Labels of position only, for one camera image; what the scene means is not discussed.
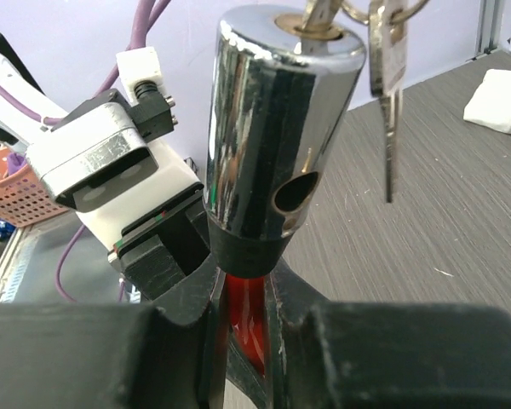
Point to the pink plastic basket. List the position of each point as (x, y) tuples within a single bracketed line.
[(23, 200)]

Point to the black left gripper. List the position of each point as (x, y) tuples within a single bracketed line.
[(162, 247)]

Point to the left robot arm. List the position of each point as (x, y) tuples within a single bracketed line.
[(26, 113)]

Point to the blue object behind basket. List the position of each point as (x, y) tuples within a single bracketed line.
[(6, 231)]

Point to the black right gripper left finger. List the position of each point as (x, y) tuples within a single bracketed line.
[(161, 354)]

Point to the aluminium frame rail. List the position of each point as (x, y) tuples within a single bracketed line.
[(491, 14)]

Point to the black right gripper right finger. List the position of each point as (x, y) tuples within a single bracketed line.
[(325, 354)]

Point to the white cloth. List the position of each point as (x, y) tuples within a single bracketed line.
[(490, 105)]

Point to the red cable lock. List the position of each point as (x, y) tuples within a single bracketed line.
[(282, 79)]

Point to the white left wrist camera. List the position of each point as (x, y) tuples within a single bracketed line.
[(108, 161)]

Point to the cable lock keys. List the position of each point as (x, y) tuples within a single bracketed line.
[(387, 43)]

